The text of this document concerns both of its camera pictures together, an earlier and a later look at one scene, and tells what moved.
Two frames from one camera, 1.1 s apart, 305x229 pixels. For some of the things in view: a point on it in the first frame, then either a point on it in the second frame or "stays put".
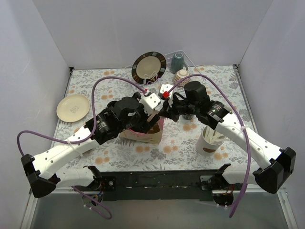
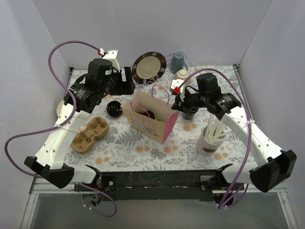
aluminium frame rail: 33,195 stays put
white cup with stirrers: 209,142 stays put
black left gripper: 145,122 to 123,83
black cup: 111,105 stays put
